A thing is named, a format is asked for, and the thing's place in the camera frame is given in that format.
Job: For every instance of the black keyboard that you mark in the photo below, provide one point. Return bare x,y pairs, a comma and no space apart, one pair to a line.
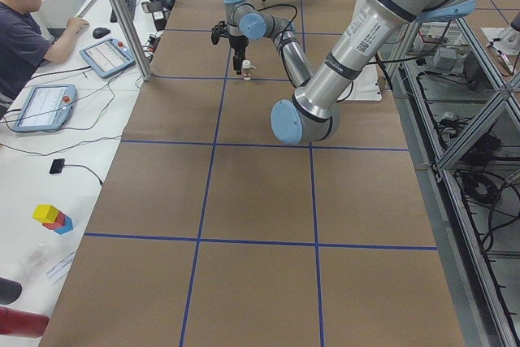
124,3

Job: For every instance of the far blue teach pendant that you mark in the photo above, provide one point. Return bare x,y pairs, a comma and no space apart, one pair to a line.
108,57

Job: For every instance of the blue teach pendant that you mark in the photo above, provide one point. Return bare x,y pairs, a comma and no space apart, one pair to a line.
47,109
108,57

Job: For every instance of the black computer mouse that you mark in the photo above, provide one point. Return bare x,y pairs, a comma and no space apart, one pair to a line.
100,32

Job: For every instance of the near blue teach pendant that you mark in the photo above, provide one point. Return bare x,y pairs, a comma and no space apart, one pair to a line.
47,109

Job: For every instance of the small black box device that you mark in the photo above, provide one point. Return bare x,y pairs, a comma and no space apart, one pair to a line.
57,166

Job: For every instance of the seated person dark shirt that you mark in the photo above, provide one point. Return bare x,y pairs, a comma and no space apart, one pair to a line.
23,48

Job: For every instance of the blue wooden block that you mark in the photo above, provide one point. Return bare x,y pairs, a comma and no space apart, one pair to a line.
67,227

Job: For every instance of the red wooden block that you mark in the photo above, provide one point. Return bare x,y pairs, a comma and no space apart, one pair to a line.
58,223

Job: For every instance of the yellow wooden block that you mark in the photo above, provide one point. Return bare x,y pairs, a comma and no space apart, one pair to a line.
45,213

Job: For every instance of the red cylinder object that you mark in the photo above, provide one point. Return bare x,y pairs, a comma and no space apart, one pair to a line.
22,323

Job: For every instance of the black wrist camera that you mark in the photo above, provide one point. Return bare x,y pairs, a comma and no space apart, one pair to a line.
220,30

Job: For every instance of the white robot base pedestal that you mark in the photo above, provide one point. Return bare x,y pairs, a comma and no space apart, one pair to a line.
365,88

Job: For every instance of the aluminium frame post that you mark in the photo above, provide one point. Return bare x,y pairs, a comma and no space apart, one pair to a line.
132,38

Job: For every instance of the aluminium table side frame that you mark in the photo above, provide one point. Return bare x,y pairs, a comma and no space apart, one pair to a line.
458,97

